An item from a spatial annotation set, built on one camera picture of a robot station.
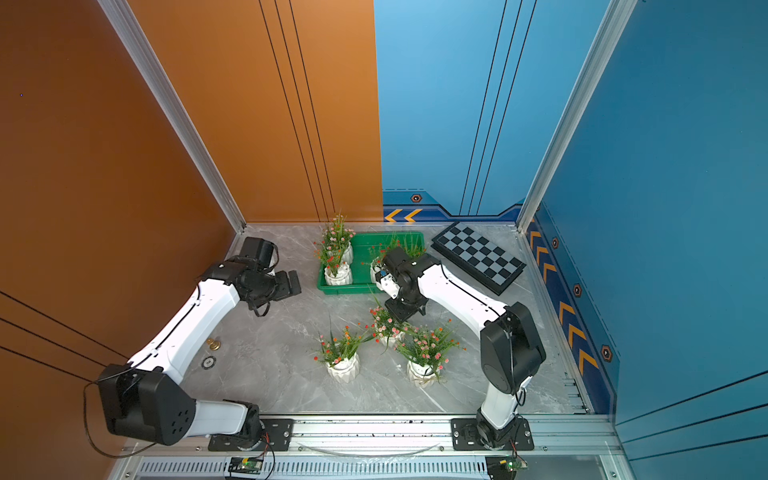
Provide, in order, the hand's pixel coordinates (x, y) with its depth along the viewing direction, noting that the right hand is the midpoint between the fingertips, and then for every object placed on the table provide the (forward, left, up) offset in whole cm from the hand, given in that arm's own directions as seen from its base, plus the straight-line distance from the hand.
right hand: (400, 313), depth 85 cm
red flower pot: (+16, +20, -1) cm, 26 cm away
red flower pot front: (-8, +4, +7) cm, 11 cm away
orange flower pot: (+33, -5, -8) cm, 34 cm away
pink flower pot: (+25, +20, +6) cm, 33 cm away
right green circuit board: (-35, -25, -11) cm, 44 cm away
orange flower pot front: (-11, +16, 0) cm, 20 cm away
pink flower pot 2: (-13, -7, +5) cm, 15 cm away
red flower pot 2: (+20, +7, +2) cm, 22 cm away
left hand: (+5, +31, +6) cm, 32 cm away
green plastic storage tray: (+33, +12, -9) cm, 36 cm away
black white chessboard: (+26, -28, -6) cm, 39 cm away
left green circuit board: (-35, +37, -12) cm, 52 cm away
